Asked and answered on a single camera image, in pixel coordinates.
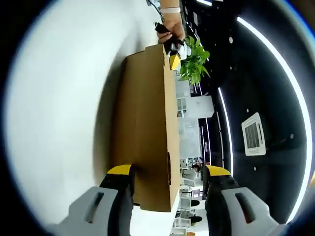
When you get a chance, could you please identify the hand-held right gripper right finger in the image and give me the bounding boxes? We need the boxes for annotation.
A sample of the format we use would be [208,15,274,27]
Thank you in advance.
[201,164,279,236]

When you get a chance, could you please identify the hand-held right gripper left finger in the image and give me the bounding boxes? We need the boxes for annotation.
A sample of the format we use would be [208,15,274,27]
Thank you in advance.
[47,164,135,236]

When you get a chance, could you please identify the brown cardboard shoe box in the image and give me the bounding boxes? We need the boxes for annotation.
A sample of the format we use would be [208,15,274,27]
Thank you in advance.
[111,44,182,212]

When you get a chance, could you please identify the person's left hand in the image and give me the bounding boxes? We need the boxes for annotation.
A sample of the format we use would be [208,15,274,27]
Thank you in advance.
[157,16,186,45]

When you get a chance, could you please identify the potted green plant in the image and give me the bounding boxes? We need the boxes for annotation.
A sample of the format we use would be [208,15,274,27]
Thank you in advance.
[177,35,211,87]

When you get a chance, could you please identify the white wristband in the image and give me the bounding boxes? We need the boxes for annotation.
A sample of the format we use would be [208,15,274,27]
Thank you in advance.
[161,7,182,15]

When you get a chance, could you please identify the white square column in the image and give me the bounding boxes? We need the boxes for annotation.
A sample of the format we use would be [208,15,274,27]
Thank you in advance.
[177,95,214,118]

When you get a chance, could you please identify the long curved ceiling light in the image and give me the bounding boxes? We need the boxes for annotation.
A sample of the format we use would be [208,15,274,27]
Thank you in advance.
[218,88,234,173]
[236,16,314,223]

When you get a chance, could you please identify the ceiling air conditioner vent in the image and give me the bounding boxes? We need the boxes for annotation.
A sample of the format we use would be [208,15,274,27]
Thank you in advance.
[241,112,267,157]

